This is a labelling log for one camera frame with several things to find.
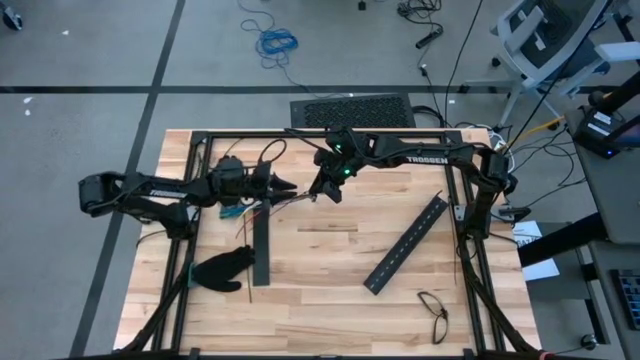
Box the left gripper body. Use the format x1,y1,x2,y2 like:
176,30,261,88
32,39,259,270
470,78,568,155
212,155,274,208

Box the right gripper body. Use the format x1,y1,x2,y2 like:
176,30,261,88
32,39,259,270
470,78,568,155
313,148,358,184

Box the multicolour wire bundle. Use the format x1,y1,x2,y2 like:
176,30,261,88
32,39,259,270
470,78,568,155
232,197,281,240

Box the black duct cover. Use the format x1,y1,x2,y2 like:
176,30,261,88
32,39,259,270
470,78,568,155
251,198,272,288

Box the black perforated computer case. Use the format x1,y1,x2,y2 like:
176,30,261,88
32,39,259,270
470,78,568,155
288,92,418,130

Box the black-framed eyeglasses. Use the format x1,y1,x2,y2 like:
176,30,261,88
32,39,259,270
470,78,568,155
416,290,450,346

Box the black clamp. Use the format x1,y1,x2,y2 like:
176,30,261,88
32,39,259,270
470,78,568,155
496,203,532,225

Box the grey mesh office chair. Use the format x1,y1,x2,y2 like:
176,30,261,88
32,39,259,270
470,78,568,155
462,0,640,129

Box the white paper sheet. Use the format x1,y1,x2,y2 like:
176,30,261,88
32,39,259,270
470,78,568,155
511,219,561,283

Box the black desk crossbar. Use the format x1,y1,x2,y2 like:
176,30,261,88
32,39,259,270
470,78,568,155
517,212,609,269

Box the black device blue light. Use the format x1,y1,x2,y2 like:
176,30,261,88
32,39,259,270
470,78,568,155
571,106,640,161

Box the grey side desk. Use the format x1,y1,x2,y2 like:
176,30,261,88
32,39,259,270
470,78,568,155
587,239,640,360
563,107,640,246

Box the black keyboard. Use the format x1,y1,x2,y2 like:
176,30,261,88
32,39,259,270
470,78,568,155
608,268,640,332

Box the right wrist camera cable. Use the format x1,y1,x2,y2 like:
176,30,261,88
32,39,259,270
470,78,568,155
283,126,351,152

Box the black slotted cable duct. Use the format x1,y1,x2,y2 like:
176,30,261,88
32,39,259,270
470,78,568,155
362,194,450,297

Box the black aluminium table frame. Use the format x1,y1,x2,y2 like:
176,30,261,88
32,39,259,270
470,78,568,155
113,127,551,360

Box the blue cable coil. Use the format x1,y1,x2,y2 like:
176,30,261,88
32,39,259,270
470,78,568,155
236,0,301,71

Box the black power strip cable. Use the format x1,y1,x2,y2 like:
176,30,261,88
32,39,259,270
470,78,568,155
396,0,446,51

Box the black floor cable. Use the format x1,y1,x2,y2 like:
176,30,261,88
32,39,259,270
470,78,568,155
443,0,485,117

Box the yellow cable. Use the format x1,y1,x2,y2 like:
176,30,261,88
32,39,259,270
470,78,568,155
507,115,569,149

